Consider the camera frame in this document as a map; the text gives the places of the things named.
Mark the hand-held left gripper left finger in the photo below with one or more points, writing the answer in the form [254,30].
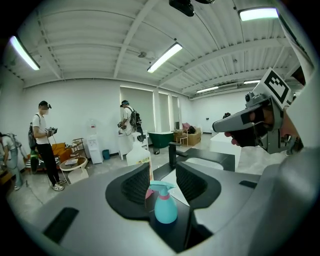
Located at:
[87,200]

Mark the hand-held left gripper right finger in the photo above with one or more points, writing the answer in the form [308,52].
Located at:
[237,200]

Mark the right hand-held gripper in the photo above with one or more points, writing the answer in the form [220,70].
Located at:
[275,85]

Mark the blue spray bottle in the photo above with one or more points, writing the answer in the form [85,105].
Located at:
[165,210]

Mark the white pump soap bottle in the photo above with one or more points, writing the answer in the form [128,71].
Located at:
[137,155]

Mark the round cream coffee table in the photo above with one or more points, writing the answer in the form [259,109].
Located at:
[75,165]

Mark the black bag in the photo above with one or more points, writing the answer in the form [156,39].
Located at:
[191,130]

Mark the blue trash bin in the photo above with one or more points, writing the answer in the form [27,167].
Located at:
[106,154]

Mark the ceiling strip light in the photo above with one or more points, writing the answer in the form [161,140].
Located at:
[207,89]
[165,57]
[252,81]
[25,53]
[258,13]

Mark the white water dispenser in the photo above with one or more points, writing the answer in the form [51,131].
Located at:
[94,147]

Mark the wooden shelf rack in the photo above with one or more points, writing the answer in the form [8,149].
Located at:
[78,146]

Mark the orange sofa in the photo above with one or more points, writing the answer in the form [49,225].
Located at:
[61,151]

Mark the wooden chair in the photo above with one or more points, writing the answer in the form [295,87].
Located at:
[182,138]

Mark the white vanity cabinet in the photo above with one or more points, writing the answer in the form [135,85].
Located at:
[122,147]

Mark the black faucet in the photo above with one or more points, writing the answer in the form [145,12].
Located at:
[172,155]

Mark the person's light shirt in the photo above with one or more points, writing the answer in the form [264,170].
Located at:
[307,105]

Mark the dark freestanding bathtub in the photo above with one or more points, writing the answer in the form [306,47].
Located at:
[161,139]

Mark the black mesh waste basket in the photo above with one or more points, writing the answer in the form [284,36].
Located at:
[156,151]

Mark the head-worn camera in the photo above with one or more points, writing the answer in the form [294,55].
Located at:
[182,6]

